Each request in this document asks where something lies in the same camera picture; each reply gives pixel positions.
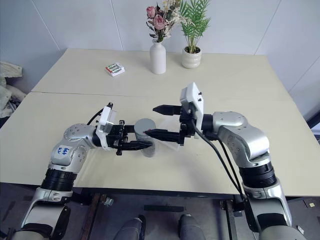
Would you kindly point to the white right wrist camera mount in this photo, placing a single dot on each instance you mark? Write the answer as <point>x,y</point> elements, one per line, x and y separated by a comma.
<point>195,96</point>

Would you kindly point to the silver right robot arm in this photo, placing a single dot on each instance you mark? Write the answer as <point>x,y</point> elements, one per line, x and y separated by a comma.
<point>250,140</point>

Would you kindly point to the black table frame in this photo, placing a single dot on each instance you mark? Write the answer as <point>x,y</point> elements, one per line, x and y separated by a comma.
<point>155,193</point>

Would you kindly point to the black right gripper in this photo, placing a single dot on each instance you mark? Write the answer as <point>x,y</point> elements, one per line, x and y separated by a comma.
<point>186,125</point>

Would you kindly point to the grey cylindrical cup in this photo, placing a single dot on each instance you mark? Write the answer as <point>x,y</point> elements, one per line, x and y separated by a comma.
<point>144,125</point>

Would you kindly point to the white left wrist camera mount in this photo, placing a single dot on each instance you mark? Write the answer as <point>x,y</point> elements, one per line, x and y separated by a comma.
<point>106,125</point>

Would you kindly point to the dried pink flower bouquet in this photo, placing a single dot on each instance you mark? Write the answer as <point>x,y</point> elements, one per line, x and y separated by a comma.
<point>158,21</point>

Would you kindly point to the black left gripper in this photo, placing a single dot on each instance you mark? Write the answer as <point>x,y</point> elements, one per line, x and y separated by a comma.
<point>115,135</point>

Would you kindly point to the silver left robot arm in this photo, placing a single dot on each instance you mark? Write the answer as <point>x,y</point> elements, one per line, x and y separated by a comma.
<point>75,136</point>

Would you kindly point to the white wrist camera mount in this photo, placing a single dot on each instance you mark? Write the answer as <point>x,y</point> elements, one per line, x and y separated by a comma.
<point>106,125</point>
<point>195,96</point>

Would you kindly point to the pale crumpled cloth pile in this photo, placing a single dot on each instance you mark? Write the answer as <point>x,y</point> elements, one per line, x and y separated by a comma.
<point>6,87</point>

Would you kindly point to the dark rounded robot foot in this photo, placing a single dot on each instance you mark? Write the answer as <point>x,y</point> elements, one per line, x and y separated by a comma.
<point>132,228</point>
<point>190,227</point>

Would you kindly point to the pack of green batteries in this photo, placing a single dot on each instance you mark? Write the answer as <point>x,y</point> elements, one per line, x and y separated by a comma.
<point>114,69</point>

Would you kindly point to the white ribbed ceramic vase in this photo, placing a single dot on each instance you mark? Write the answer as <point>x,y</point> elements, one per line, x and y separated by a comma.
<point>158,58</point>

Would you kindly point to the cream ribbed plant pot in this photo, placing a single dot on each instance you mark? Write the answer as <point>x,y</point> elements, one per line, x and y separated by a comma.
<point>191,58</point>

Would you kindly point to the green artificial fern plant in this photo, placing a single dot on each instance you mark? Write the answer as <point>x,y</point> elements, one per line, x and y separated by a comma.
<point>195,20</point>

